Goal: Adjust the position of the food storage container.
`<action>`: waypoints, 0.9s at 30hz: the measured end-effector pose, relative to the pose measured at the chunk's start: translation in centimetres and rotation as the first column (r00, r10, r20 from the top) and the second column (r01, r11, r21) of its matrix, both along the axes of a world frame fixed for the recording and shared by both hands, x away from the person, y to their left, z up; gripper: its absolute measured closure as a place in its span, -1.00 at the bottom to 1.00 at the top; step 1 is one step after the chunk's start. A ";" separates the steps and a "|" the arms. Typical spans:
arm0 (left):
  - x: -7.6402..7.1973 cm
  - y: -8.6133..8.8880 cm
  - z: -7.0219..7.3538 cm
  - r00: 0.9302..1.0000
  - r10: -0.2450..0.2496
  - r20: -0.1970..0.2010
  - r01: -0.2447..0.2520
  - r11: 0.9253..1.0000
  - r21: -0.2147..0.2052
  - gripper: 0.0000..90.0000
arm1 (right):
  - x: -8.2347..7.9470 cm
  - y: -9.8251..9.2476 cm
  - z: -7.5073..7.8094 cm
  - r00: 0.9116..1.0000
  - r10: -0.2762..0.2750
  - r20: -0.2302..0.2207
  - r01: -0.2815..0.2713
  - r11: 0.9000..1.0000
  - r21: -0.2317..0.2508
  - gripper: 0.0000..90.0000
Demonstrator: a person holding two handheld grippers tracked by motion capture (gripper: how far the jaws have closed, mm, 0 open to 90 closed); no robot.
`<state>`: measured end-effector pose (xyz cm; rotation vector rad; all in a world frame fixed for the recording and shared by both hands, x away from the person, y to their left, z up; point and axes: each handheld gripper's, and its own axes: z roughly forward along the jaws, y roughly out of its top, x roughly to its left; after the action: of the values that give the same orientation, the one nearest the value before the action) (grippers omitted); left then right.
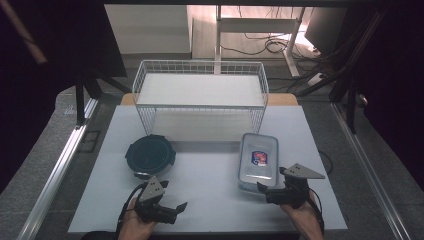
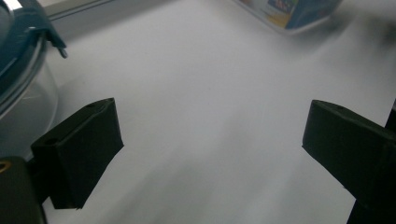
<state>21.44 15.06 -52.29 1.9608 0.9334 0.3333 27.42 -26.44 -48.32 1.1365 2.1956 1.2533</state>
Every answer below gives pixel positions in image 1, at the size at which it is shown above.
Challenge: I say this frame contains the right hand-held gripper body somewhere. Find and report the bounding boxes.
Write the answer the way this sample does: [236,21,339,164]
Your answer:
[265,162,326,210]

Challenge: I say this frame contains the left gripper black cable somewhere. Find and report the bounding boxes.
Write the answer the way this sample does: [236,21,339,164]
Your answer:
[115,182,143,234]

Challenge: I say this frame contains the person's left hand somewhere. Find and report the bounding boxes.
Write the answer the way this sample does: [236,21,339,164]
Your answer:
[118,198,158,235]

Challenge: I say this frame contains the person's right hand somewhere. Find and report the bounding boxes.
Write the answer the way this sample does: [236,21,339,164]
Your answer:
[279,191,323,234]

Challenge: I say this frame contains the black metal stand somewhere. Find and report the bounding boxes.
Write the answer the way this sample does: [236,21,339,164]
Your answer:
[328,76,359,134]
[74,71,133,129]

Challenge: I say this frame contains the thin black cable loop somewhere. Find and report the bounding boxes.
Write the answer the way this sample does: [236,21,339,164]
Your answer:
[317,149,334,176]

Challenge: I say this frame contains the white desk frame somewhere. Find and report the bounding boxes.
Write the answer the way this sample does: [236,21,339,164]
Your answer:
[214,5,306,78]

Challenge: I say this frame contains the white wire shelf rack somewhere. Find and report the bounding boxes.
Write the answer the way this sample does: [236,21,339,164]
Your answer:
[132,59,270,145]

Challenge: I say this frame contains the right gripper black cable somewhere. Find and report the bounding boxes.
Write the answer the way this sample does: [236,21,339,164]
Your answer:
[308,191,326,234]

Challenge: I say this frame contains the white power strip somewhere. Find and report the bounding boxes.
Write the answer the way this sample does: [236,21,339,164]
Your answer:
[306,72,326,86]

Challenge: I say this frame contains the beige pole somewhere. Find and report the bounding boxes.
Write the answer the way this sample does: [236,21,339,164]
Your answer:
[0,0,48,64]

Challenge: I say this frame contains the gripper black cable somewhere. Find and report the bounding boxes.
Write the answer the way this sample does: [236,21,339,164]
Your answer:
[115,182,143,234]
[308,191,326,234]

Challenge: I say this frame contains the wooden board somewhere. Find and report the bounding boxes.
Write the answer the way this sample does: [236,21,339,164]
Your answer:
[119,93,299,107]

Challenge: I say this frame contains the white cabinet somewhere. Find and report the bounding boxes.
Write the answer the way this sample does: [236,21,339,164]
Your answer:
[104,4,194,55]

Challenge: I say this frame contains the dark round lid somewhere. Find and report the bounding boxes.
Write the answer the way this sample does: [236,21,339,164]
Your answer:
[124,133,177,180]

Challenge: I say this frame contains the dark curtain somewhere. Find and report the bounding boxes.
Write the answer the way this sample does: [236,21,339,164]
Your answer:
[349,0,424,191]
[0,0,128,194]

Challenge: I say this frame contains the clear rectangular lidded container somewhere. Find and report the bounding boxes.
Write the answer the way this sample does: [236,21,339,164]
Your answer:
[237,132,280,194]

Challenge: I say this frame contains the aluminium rail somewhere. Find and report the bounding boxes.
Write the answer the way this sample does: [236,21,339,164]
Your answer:
[329,101,413,240]
[16,98,99,240]

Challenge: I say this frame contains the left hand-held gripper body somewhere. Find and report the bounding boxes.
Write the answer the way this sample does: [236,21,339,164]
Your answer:
[134,175,178,224]

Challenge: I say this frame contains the tangle of floor cables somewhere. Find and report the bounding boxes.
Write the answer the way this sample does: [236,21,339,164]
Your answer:
[221,31,321,61]

